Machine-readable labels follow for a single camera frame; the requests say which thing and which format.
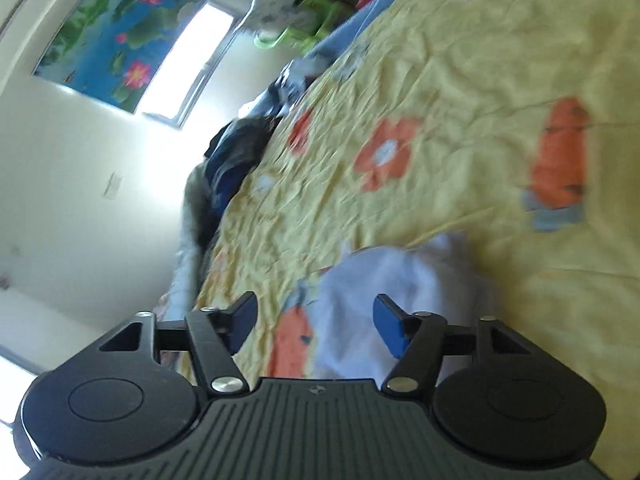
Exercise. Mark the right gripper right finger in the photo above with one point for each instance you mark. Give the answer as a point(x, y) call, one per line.
point(415, 341)

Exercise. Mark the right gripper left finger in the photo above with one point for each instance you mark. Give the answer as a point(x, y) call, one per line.
point(215, 336)

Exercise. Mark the lavender long sleeve sweater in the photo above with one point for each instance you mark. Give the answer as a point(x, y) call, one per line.
point(437, 277)

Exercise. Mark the folded dark clothes stack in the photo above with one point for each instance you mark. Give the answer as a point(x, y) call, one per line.
point(239, 149)

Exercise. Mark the yellow cartoon print quilt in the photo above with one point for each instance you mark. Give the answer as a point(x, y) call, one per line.
point(514, 122)

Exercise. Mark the blue mattress sheet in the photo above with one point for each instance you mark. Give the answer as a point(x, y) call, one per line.
point(331, 48)

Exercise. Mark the white crumpled plastic bag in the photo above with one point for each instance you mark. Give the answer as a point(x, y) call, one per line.
point(297, 77)

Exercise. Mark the lotus flower poster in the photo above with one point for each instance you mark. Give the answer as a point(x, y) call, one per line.
point(110, 50)

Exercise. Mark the white wall switch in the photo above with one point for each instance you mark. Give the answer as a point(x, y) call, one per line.
point(113, 186)

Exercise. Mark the window with grey frame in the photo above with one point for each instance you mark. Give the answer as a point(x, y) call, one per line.
point(179, 82)

